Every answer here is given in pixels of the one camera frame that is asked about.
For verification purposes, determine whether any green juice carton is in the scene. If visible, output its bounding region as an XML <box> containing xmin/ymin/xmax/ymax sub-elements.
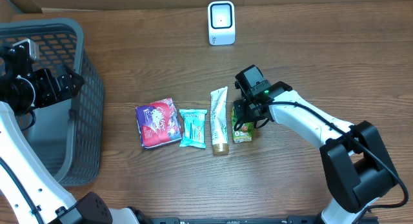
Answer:
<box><xmin>232</xmin><ymin>108</ymin><xmax>254</xmax><ymax>143</ymax></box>

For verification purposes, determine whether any white conditioner tube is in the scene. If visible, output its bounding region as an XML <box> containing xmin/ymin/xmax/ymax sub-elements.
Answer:
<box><xmin>210</xmin><ymin>87</ymin><xmax>229</xmax><ymax>156</ymax></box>

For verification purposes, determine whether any teal wet wipes pack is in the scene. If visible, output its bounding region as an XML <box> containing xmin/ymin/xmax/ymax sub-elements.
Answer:
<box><xmin>179</xmin><ymin>109</ymin><xmax>208</xmax><ymax>149</ymax></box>

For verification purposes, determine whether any red purple pad pack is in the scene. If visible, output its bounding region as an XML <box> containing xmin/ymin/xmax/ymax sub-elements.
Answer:
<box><xmin>135</xmin><ymin>98</ymin><xmax>182</xmax><ymax>150</ymax></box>

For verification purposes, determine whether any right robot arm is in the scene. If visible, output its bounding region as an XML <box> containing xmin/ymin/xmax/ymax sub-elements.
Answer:
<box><xmin>233</xmin><ymin>65</ymin><xmax>399</xmax><ymax>223</ymax></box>

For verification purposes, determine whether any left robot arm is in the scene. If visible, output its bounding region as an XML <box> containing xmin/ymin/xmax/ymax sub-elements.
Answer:
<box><xmin>1</xmin><ymin>101</ymin><xmax>149</xmax><ymax>224</ymax></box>

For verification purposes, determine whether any white barcode scanner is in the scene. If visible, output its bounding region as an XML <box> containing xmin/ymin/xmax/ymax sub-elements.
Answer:
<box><xmin>207</xmin><ymin>1</ymin><xmax>236</xmax><ymax>46</ymax></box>

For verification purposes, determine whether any grey plastic basket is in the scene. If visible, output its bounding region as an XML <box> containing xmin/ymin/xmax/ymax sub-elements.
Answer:
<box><xmin>1</xmin><ymin>18</ymin><xmax>105</xmax><ymax>187</ymax></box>

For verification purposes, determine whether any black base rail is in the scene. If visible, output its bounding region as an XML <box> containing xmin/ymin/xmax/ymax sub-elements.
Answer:
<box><xmin>148</xmin><ymin>215</ymin><xmax>379</xmax><ymax>224</ymax></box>

